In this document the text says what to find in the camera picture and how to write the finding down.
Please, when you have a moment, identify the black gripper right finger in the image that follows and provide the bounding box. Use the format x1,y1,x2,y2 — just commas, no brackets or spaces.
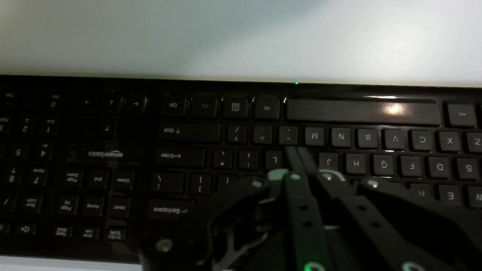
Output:
296,145,482,271

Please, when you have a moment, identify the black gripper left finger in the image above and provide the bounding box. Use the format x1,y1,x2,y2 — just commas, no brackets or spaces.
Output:
140,145,336,271

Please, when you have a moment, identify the black computer keyboard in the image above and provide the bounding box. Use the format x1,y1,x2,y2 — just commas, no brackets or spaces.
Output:
0,74,482,265

